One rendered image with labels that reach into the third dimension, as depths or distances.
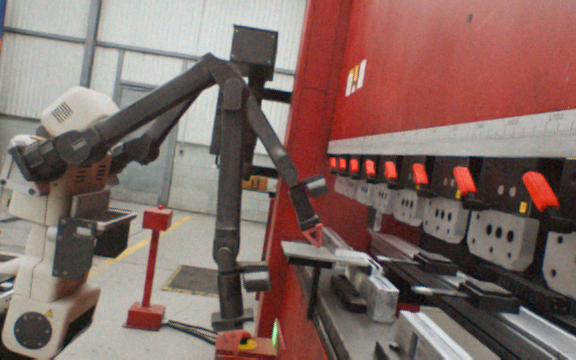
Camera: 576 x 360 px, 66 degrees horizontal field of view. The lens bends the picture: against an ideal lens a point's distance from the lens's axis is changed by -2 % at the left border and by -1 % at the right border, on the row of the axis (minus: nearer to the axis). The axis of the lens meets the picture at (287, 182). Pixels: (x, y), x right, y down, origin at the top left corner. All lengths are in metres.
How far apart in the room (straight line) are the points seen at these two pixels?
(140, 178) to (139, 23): 2.87
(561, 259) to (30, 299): 1.22
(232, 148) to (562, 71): 0.66
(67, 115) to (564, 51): 1.10
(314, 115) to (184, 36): 6.73
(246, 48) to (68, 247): 1.56
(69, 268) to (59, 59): 8.43
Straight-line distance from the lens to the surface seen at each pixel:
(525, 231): 0.71
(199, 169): 8.55
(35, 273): 1.37
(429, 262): 1.55
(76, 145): 1.11
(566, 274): 0.63
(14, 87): 9.93
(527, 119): 0.75
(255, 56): 2.49
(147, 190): 8.78
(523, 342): 1.19
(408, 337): 1.08
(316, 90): 2.33
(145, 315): 3.26
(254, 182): 3.58
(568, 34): 0.73
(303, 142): 2.30
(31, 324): 1.41
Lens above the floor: 1.28
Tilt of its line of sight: 3 degrees down
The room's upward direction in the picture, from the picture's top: 9 degrees clockwise
